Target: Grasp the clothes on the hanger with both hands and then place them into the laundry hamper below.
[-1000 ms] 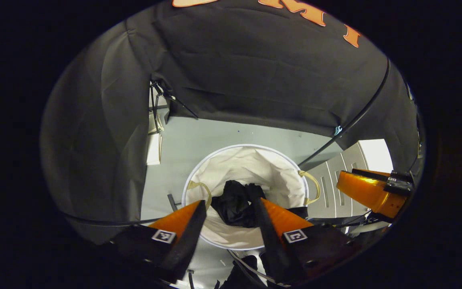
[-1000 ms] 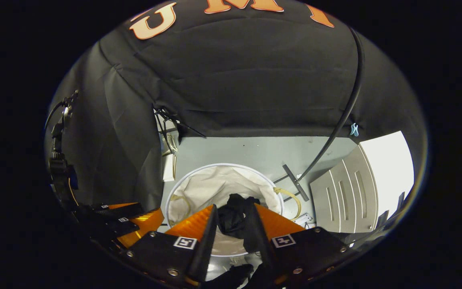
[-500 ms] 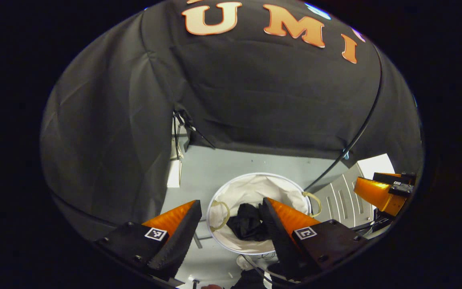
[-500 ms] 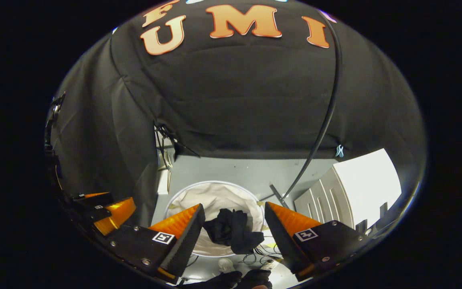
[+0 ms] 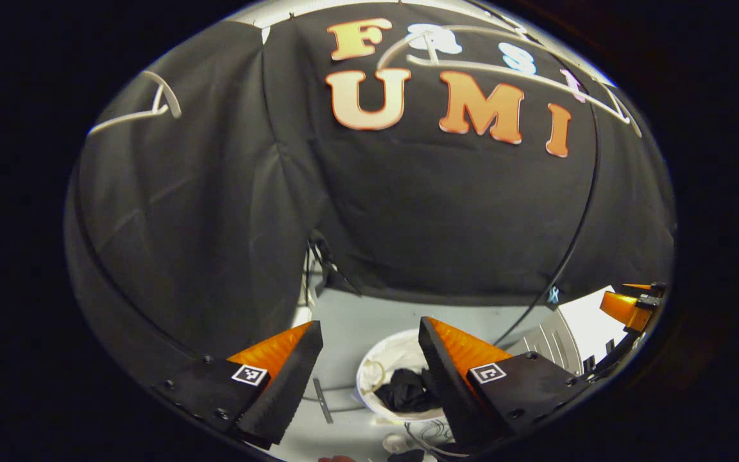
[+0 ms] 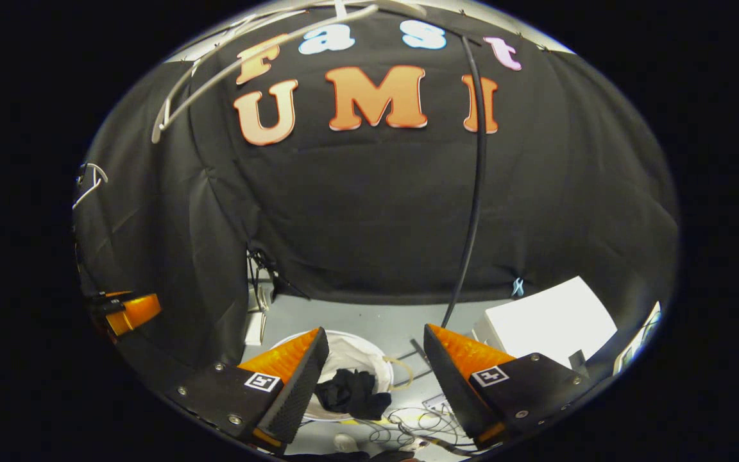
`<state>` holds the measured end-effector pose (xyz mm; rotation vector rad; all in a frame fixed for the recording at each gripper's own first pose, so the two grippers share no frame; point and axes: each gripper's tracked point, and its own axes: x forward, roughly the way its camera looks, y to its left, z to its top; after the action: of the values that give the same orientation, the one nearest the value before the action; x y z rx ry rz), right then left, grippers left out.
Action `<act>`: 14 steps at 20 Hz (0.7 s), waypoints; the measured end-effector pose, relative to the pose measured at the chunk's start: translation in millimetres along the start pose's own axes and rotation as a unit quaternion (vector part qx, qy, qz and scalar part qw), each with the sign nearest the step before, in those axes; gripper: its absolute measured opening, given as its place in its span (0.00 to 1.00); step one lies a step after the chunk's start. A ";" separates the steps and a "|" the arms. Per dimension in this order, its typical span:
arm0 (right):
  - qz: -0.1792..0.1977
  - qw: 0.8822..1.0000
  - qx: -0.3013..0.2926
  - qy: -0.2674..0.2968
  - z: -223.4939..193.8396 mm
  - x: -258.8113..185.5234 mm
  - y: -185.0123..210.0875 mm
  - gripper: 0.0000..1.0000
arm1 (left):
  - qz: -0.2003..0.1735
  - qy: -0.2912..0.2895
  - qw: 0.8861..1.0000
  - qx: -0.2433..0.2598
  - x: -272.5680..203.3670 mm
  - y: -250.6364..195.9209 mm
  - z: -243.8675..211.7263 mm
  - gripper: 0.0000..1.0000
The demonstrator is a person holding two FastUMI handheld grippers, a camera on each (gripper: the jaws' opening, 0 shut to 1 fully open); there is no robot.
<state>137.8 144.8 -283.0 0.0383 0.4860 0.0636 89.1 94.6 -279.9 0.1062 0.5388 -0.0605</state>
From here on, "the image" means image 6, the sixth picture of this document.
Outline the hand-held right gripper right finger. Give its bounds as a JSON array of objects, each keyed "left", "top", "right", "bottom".
[{"left": 423, "top": 323, "right": 591, "bottom": 450}]

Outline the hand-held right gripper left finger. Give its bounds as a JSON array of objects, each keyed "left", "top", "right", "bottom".
[{"left": 164, "top": 327, "right": 330, "bottom": 453}]

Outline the black jacket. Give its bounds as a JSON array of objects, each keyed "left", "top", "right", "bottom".
[{"left": 314, "top": 368, "right": 393, "bottom": 421}]

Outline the white laundry hamper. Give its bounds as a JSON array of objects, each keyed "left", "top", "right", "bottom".
[{"left": 270, "top": 330, "right": 415, "bottom": 423}]

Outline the white plastic hanger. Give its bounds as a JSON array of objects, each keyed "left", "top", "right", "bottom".
[
  {"left": 151, "top": 0, "right": 428, "bottom": 144},
  {"left": 72, "top": 162, "right": 109, "bottom": 211}
]

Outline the black clothes rack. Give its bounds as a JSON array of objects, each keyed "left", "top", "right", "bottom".
[{"left": 441, "top": 35, "right": 489, "bottom": 329}]

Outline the white box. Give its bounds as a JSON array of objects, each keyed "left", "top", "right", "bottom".
[{"left": 472, "top": 276, "right": 618, "bottom": 370}]

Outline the black backdrop cloth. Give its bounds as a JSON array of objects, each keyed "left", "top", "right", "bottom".
[{"left": 74, "top": 6, "right": 679, "bottom": 386}]

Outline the tangle of thin cables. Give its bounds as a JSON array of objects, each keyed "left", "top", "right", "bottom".
[{"left": 353, "top": 401, "right": 473, "bottom": 453}]

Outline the black cable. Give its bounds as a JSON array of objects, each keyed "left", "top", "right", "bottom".
[{"left": 248, "top": 249, "right": 309, "bottom": 302}]

